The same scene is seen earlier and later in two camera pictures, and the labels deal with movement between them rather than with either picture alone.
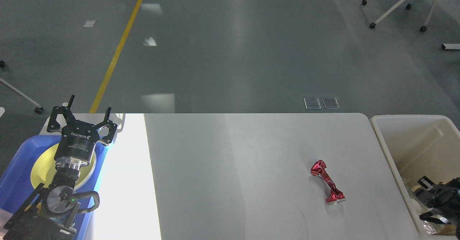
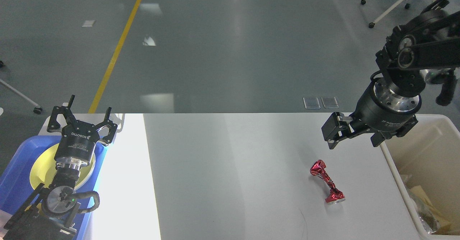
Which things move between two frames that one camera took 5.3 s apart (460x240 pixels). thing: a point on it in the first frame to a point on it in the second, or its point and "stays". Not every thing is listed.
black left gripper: x=76 y=145 stays
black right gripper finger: x=426 y=183 to x=337 y=127
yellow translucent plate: x=43 y=170 stays
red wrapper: x=318 y=168 stays
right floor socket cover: x=330 y=103 stays
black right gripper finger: x=432 y=215 to x=380 y=137
